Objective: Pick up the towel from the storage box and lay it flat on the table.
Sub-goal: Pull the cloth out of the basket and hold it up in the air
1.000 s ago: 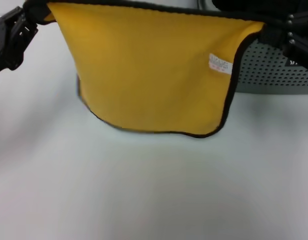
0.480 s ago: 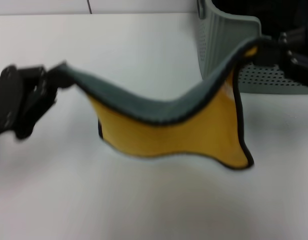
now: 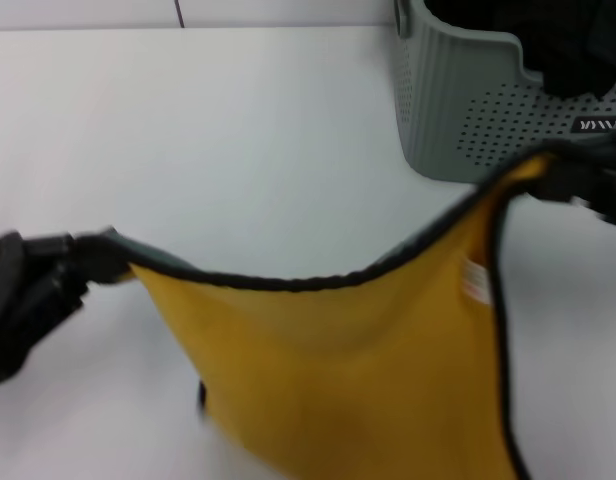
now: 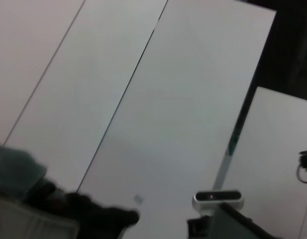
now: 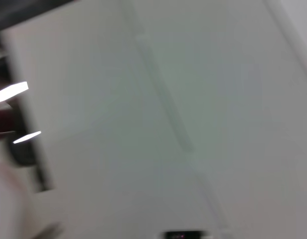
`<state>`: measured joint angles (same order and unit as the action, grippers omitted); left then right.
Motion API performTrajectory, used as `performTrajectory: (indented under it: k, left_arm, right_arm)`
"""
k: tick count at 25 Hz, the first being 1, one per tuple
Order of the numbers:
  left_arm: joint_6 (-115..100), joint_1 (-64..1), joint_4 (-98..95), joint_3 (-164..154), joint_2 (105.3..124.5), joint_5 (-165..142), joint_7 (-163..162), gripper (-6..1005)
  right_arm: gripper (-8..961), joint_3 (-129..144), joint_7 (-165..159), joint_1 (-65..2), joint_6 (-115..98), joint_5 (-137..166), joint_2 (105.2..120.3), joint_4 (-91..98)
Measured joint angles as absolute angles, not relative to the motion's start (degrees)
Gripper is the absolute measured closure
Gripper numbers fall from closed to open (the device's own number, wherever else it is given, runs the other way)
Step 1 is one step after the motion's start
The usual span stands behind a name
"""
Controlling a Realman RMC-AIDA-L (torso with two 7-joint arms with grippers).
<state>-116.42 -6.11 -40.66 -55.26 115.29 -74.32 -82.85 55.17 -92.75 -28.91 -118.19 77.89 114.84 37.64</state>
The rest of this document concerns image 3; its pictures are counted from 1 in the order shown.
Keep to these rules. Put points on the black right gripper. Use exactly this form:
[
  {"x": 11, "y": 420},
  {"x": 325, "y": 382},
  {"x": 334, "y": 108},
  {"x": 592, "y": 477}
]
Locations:
[{"x": 610, "y": 195}]

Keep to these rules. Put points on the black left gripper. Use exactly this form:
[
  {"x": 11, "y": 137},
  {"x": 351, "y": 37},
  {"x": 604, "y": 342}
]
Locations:
[{"x": 28, "y": 315}]

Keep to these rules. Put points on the grey perforated plastic storage basket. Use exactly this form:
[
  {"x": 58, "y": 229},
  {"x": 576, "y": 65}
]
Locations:
[{"x": 438, "y": 100}]

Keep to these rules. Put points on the black cloth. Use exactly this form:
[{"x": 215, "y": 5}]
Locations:
[{"x": 573, "y": 45}]

